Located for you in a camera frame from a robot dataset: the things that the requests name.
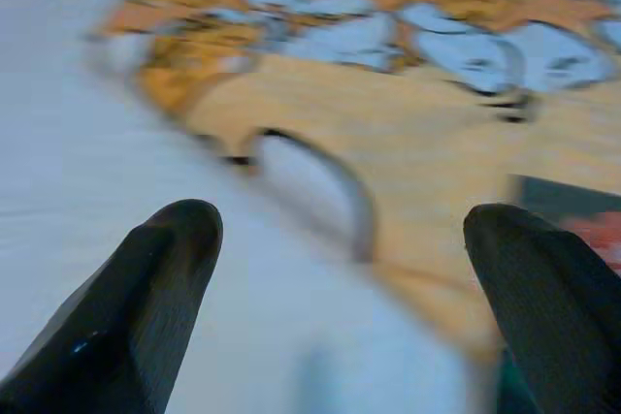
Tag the yellow cartoon egg blanket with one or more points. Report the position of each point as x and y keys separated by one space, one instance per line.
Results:
x=412 y=142

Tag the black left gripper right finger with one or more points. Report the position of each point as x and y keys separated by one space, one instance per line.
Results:
x=558 y=317

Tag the red and black book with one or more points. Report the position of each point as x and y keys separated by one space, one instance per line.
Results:
x=582 y=200

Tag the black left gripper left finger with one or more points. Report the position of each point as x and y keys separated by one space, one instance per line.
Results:
x=126 y=317

